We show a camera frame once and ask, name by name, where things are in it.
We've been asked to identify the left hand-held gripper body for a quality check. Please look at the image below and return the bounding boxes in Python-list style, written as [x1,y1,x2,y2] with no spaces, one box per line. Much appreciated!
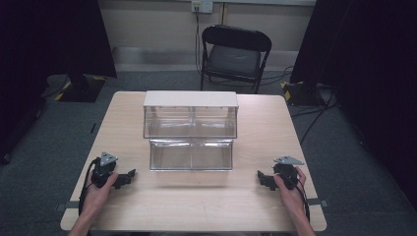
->
[90,151,119,190]

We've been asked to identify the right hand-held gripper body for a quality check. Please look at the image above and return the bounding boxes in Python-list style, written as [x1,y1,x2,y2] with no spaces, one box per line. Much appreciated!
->
[271,155,306,192]

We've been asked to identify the person's left hand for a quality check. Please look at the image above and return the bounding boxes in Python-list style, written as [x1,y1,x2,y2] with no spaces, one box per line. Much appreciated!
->
[81,172,120,212]

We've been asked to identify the person's right hand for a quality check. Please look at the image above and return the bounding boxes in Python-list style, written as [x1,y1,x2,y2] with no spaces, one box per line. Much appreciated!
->
[272,166,308,214]

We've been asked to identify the clear plastic drawer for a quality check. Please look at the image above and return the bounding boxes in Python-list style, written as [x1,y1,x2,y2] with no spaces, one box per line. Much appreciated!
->
[149,138,235,172]

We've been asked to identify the black stand base striped tape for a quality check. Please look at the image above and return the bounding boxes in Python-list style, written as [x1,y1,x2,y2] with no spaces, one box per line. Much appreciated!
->
[279,80,327,107]
[44,73,108,103]

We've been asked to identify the clear storage box white top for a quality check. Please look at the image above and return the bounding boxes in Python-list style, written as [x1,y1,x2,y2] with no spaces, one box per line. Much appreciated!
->
[143,89,240,140]

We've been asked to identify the black folding chair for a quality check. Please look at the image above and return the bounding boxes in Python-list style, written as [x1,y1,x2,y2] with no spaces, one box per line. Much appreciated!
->
[200,24,273,95]

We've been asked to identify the black curtain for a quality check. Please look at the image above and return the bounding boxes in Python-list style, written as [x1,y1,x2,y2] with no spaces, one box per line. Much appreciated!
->
[0,0,118,165]
[289,0,417,212]

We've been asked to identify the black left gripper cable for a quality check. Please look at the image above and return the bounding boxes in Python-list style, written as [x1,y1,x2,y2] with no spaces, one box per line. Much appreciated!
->
[78,156,101,218]

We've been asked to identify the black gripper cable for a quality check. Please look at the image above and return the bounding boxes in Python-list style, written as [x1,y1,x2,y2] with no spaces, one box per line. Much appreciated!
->
[294,181,312,223]
[78,156,101,218]

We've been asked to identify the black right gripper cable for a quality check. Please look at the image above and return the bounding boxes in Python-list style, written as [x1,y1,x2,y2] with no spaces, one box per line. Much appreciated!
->
[294,181,312,223]

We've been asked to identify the grey table strap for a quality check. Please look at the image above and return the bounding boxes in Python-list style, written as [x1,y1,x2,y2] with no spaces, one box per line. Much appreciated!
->
[54,200,82,211]
[307,198,330,208]

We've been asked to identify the black floor cables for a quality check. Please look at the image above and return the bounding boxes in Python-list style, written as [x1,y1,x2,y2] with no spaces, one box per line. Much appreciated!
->
[260,64,339,146]

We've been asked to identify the black cable from outlet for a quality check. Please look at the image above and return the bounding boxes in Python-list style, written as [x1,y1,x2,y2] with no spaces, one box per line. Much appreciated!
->
[194,9,205,78]

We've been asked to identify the white wall outlet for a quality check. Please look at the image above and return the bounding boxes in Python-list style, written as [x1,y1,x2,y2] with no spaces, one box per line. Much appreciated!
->
[191,0,214,15]

